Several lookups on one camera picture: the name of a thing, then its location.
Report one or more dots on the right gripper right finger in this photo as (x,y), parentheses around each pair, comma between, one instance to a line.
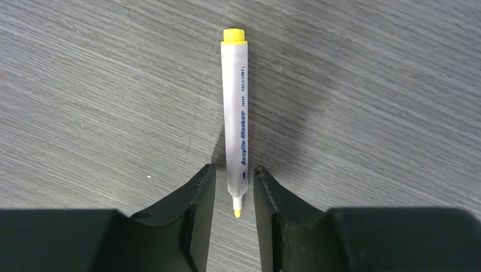
(293,235)

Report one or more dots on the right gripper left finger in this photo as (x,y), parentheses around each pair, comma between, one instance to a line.
(172,234)

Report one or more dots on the white pen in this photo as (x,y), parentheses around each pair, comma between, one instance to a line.
(234,65)

